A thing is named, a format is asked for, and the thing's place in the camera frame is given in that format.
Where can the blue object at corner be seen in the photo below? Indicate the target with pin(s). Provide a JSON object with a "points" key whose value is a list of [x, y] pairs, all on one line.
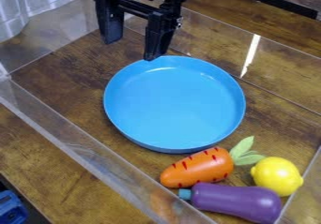
{"points": [[14, 212]]}

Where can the purple toy eggplant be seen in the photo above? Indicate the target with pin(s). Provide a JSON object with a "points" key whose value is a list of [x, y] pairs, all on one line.
{"points": [[254, 203]]}

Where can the clear acrylic enclosure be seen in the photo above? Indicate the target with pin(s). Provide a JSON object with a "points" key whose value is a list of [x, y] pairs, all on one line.
{"points": [[79, 171]]}

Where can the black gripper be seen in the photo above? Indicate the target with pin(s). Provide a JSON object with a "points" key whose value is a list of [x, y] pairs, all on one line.
{"points": [[163, 20]]}

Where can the yellow toy lemon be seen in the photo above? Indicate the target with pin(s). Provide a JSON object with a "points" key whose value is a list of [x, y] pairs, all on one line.
{"points": [[277, 174]]}

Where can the blue round plate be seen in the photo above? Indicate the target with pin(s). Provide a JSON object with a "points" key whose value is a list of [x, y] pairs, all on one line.
{"points": [[175, 105]]}

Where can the orange toy carrot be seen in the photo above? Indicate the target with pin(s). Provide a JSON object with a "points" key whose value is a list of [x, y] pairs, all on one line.
{"points": [[210, 165]]}

